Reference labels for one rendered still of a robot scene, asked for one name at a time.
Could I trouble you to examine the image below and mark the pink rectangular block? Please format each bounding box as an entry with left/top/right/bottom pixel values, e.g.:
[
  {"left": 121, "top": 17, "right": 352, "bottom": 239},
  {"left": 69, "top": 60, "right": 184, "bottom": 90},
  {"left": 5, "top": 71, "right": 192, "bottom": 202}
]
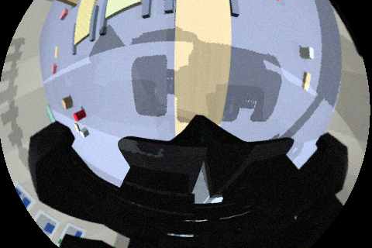
[
  {"left": 52, "top": 63, "right": 57, "bottom": 74},
  {"left": 60, "top": 9, "right": 68, "bottom": 19}
]

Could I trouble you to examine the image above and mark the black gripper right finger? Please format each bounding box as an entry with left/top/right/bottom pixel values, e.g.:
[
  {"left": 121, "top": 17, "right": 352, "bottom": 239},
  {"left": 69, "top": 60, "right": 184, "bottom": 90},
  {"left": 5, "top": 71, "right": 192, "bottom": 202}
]
[{"left": 200, "top": 115, "right": 295, "bottom": 198}]

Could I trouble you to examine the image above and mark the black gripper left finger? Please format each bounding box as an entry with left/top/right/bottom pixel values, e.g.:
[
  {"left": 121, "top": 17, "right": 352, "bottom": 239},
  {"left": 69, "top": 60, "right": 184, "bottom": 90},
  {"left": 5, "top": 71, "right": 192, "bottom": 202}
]
[{"left": 118, "top": 115, "right": 207, "bottom": 195}]

